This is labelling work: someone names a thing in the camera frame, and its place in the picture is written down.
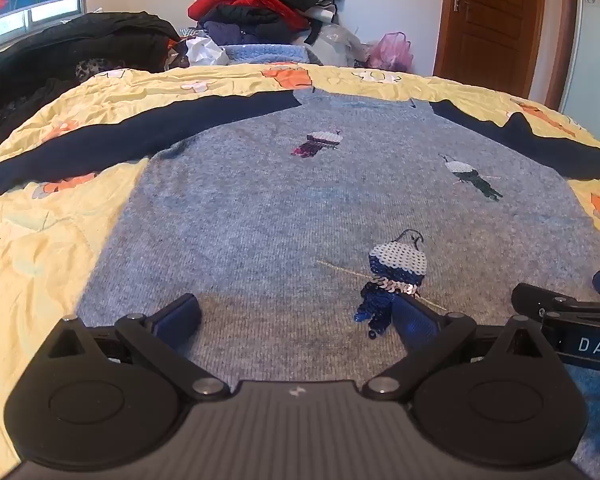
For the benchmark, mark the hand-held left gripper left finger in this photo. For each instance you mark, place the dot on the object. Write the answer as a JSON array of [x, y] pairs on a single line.
[[181, 318]]

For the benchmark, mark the window frame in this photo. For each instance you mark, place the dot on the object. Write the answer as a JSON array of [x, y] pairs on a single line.
[[35, 17]]

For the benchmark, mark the grey sequined sweater navy sleeves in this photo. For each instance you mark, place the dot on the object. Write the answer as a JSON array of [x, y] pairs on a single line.
[[260, 220]]

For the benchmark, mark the blue knitted cloth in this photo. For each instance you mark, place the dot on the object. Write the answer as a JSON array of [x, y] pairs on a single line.
[[270, 54]]

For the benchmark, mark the navy garment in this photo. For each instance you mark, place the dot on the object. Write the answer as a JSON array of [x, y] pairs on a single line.
[[240, 25]]

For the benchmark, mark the pink plastic bag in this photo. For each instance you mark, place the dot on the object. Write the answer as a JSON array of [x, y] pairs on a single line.
[[392, 52]]

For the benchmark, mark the brown wooden door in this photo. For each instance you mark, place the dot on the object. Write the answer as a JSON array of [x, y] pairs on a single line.
[[489, 20]]

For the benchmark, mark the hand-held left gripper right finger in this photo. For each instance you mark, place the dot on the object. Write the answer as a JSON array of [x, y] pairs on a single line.
[[415, 321]]

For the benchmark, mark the grey translucent plastic bag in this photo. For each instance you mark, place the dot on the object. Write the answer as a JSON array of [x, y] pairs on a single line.
[[337, 42]]

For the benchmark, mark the white crumpled plastic bag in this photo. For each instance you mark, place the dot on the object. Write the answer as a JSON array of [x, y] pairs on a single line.
[[205, 52]]

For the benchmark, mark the black jacket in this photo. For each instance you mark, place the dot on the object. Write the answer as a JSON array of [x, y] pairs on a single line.
[[80, 42]]

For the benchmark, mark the frosted glass panel flower print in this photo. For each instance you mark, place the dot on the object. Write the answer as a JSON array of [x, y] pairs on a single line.
[[597, 50]]

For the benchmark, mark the yellow carrot print blanket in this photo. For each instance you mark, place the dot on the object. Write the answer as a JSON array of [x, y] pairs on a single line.
[[30, 240]]

